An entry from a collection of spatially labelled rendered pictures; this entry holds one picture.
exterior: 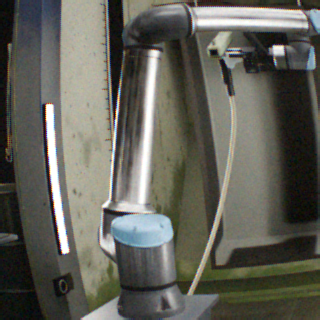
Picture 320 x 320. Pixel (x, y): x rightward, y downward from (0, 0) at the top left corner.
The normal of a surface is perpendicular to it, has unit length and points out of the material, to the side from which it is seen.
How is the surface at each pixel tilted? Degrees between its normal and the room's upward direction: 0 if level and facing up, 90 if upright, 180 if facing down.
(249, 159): 102
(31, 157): 90
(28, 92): 90
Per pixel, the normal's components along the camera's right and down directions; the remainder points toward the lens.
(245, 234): -0.29, 0.29
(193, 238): -0.34, -0.47
